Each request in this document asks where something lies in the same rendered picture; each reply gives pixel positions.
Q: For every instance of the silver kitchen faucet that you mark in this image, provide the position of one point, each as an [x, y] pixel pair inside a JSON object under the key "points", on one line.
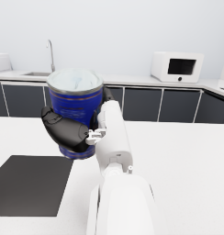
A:
{"points": [[50, 55]]}

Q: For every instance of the dark grey square mat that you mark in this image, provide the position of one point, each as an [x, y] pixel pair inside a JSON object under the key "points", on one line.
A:
{"points": [[29, 185]]}

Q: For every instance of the white kitchen appliance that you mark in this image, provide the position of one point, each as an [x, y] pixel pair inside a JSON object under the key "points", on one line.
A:
{"points": [[2, 62]]}

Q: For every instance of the kitchen sink basin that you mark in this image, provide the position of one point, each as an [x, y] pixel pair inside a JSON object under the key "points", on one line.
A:
{"points": [[37, 73]]}

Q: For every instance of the white microwave oven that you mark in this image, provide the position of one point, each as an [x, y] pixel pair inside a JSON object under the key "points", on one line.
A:
{"points": [[176, 66]]}

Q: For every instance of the blue can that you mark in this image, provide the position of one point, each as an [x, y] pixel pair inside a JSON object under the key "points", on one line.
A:
{"points": [[74, 95]]}

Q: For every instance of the dark kitchen counter cabinets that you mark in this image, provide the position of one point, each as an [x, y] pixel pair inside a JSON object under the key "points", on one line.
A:
{"points": [[147, 104]]}

